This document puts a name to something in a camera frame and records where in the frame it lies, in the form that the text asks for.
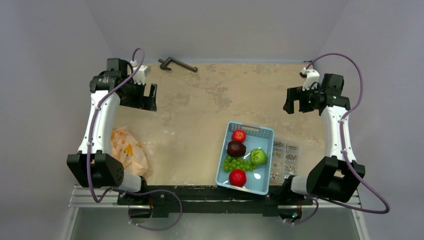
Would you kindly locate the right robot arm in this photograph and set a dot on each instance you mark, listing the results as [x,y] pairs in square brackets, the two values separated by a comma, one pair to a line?
[334,177]

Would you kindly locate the light blue plastic basket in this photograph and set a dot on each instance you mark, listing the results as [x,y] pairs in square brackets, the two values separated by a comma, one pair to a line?
[257,137]

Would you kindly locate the black metal crank handle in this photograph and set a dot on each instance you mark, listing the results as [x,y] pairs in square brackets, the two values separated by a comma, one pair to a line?
[164,64]

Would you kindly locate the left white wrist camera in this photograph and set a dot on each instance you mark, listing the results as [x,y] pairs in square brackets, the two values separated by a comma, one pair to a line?
[140,72]

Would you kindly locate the green fake grape bunch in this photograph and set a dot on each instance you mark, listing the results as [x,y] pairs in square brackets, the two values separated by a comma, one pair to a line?
[232,163]

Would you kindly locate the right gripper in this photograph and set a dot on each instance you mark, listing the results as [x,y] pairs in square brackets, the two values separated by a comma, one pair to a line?
[299,100]

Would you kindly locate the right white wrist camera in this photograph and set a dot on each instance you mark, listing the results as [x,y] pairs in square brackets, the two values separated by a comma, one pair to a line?
[311,79]

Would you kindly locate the small red fake apple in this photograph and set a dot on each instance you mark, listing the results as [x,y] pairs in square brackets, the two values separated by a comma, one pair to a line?
[239,135]

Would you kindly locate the green fake fruit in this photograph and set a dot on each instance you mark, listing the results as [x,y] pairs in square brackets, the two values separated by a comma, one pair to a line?
[258,157]

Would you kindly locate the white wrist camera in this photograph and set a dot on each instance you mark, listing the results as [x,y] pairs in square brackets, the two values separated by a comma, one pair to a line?
[311,79]
[140,72]

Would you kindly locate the large red fake apple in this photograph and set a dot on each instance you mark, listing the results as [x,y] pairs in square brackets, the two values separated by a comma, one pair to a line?
[237,178]

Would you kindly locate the clear plastic screw box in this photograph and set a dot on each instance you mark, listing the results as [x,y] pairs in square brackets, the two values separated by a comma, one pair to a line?
[285,160]

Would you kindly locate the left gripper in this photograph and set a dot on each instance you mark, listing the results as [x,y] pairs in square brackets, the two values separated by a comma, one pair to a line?
[139,103]

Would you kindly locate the orange banana print plastic bag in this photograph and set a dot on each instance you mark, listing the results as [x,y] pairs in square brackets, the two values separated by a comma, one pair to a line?
[129,151]

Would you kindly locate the dark purple fake fruit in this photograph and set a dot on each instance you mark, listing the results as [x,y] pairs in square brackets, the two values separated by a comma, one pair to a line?
[236,149]

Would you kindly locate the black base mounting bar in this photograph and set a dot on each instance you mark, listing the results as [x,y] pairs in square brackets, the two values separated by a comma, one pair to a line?
[264,205]

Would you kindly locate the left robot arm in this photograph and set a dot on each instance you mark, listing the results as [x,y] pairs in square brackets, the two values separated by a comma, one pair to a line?
[121,84]

